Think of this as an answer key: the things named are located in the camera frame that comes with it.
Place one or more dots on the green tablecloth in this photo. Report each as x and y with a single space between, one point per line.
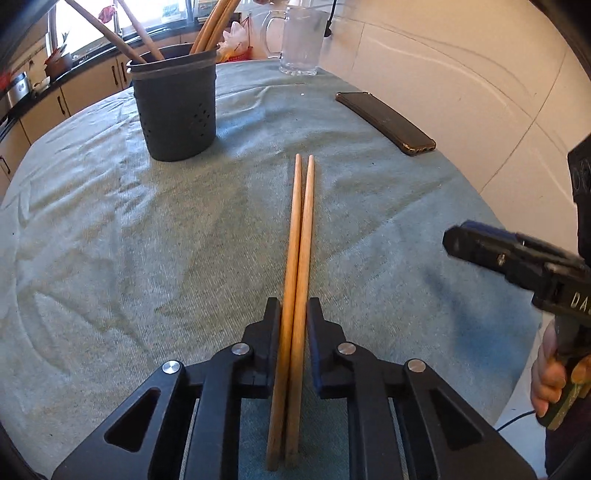
138 230

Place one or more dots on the black kitchen countertop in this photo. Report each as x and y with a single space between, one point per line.
27 106

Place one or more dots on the brown utensil crock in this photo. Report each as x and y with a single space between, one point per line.
59 62

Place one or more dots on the red cloth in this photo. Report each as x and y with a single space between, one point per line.
106 13

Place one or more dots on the kitchen window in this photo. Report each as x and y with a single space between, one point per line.
152 18

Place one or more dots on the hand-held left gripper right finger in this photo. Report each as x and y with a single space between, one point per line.
314 341

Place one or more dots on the person's dark clothing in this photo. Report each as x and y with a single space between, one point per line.
568 457

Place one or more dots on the smartphone in clear case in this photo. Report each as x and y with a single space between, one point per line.
388 122

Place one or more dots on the wooden chopstick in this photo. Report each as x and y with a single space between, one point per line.
304 258
205 32
106 30
291 258
219 27
143 32

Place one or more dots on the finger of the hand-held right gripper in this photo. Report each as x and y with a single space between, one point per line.
521 240
485 256

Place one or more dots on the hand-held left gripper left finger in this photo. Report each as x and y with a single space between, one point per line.
272 332

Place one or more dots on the cream base cabinets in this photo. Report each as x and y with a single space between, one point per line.
46 110

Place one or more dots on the clear glass mug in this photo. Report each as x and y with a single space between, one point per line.
300 46

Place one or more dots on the steel rice cooker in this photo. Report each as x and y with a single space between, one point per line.
19 88

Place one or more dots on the dark grey utensil holder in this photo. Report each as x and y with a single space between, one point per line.
178 115

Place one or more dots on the person's right hand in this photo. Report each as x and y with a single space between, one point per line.
545 378

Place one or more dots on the orange bin with plastic bags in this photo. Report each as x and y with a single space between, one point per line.
235 44

